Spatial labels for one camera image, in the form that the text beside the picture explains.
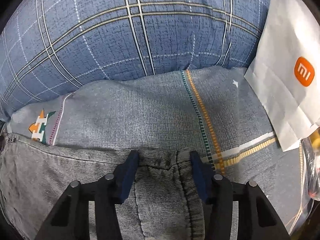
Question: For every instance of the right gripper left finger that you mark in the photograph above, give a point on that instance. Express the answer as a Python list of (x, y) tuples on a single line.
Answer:
[(69, 217)]

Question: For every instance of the blue plaid pillow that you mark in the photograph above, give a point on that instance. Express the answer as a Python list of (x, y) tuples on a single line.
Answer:
[(52, 47)]

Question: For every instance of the clear plastic bag with items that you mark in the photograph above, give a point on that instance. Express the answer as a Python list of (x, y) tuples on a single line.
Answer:
[(311, 152)]

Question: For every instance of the grey patterned bed sheet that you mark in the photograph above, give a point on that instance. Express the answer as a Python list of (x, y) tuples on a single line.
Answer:
[(212, 111)]

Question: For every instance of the white Xiaomi paper bag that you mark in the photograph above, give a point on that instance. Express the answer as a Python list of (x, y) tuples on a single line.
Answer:
[(285, 71)]

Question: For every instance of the grey denim pants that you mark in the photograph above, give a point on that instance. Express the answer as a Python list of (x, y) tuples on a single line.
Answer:
[(163, 202)]

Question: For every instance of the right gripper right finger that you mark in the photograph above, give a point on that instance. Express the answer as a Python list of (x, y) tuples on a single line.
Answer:
[(257, 218)]

